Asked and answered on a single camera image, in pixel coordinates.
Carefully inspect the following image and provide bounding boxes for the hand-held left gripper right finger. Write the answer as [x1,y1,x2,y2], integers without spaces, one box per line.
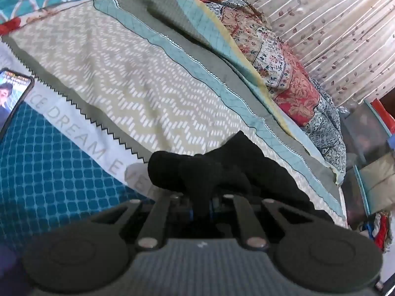
[208,193,313,250]

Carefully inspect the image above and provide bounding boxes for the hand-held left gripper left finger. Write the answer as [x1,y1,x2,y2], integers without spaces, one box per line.
[89,191,196,252]

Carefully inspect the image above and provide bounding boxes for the black pants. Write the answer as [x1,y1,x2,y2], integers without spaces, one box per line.
[147,131,334,224]

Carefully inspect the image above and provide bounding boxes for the red floral blanket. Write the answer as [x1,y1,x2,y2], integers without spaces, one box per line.
[111,0,347,177]

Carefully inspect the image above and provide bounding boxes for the beige chevron quilt teal band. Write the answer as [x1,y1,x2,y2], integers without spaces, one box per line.
[1,0,349,229]

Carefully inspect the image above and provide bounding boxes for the teal grid bed sheet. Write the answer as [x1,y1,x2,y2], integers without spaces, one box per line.
[0,38,161,247]

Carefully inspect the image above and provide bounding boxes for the colourful cloth pile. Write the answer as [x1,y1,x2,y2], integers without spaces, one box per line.
[359,211,394,252]

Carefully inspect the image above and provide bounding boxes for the beige bag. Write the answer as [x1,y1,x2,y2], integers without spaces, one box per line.
[355,152,395,215]

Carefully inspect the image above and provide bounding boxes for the folded cloth pile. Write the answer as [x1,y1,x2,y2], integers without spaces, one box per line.
[339,99,394,173]

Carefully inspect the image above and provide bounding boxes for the red flat box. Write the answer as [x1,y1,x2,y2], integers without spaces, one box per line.
[369,98,395,130]

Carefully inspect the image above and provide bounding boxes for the black smartphone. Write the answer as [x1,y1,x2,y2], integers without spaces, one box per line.
[0,67,35,140]

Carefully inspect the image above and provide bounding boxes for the leaf print curtain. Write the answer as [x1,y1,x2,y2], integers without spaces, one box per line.
[216,0,395,109]

